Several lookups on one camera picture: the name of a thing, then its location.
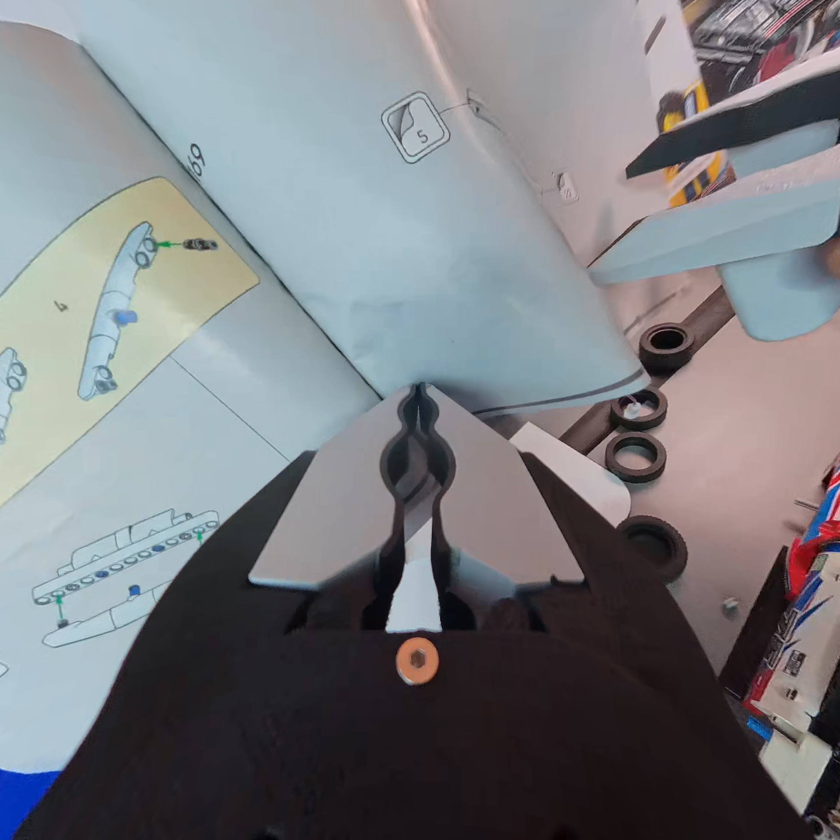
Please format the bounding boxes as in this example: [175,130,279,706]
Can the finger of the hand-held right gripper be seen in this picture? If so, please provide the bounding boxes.
[587,140,840,343]
[625,49,840,182]

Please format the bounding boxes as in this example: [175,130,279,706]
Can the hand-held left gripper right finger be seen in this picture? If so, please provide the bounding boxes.
[422,384,586,593]

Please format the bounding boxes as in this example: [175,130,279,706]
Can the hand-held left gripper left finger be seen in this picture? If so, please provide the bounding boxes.
[249,384,422,593]

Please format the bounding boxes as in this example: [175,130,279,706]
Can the building instruction booklet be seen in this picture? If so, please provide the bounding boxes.
[0,0,652,775]

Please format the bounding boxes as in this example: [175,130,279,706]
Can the grey desk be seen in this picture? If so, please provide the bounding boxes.
[558,262,840,690]

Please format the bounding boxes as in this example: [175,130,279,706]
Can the printed toy set box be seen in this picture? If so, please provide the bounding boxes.
[656,0,840,210]

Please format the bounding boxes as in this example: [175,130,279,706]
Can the black toy tyre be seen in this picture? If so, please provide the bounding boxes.
[604,431,668,485]
[617,515,689,586]
[639,323,696,375]
[609,387,669,433]

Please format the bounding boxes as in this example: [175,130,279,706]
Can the blue cloth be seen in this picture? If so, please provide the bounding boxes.
[0,766,61,840]

